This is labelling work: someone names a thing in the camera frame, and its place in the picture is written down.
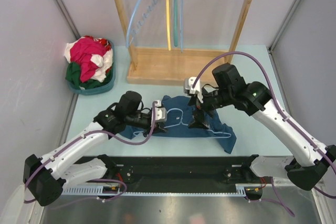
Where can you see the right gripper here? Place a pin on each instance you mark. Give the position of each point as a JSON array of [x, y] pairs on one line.
[[199, 122]]

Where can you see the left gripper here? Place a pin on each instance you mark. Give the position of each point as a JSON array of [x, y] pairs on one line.
[[158, 129]]

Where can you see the blue t-shirt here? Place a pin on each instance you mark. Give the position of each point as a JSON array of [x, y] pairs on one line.
[[181, 102]]

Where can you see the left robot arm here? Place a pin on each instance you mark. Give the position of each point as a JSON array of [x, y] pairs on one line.
[[48, 176]]

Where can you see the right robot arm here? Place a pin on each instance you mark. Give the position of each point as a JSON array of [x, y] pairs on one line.
[[309, 159]]

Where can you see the light blue notched hanger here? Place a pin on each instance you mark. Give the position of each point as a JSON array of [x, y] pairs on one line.
[[141, 24]]

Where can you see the yellow hanger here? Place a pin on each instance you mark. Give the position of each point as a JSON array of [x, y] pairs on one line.
[[168, 29]]

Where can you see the teal hanger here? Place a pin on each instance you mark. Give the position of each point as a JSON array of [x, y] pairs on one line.
[[175, 24]]

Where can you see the wooden clothes rack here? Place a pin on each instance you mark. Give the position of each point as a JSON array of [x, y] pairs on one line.
[[158, 66]]

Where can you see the teal laundry basket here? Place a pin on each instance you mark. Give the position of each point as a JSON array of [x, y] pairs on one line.
[[108, 83]]

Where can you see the white garment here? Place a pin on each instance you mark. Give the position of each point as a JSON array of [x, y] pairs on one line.
[[102, 72]]

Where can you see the red patterned garment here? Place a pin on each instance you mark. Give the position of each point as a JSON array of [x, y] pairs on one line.
[[104, 42]]

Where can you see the green garment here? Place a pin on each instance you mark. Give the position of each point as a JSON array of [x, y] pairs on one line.
[[73, 78]]

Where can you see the pink garment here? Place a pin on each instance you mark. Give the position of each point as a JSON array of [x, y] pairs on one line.
[[88, 54]]

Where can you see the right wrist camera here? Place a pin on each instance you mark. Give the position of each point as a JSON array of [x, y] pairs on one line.
[[193, 89]]

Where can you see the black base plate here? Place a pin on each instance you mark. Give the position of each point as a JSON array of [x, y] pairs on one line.
[[181, 174]]

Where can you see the white cable duct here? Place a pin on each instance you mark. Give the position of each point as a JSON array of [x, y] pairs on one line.
[[110, 191]]

